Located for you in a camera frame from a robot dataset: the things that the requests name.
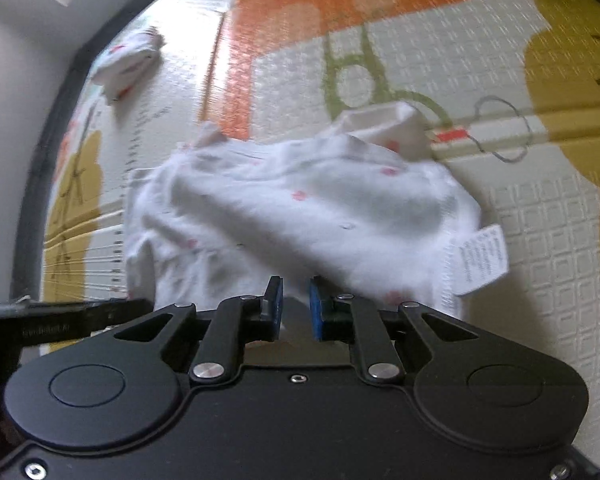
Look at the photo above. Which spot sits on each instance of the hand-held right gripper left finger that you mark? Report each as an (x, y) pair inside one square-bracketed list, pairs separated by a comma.
[(277, 305)]

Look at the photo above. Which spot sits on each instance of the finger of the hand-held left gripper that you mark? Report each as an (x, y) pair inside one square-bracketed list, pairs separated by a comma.
[(55, 322)]

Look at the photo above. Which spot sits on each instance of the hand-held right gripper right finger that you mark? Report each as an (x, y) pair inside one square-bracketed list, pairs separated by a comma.
[(315, 310)]

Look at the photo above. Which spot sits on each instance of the white pink-dotted pants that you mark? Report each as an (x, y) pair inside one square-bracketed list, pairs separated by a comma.
[(305, 200)]

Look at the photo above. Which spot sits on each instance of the colourful printed play mat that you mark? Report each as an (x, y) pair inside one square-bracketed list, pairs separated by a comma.
[(530, 210)]

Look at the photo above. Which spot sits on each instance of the folded white printed garment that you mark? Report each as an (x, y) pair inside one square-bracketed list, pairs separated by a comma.
[(125, 62)]

